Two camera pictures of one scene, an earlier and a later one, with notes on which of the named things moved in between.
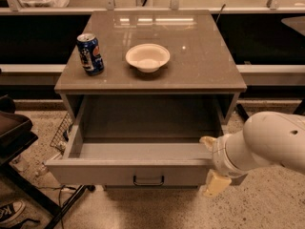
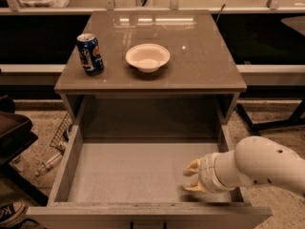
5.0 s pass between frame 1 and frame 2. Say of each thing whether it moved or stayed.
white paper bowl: stayed
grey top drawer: moved
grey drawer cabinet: stayed
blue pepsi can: stayed
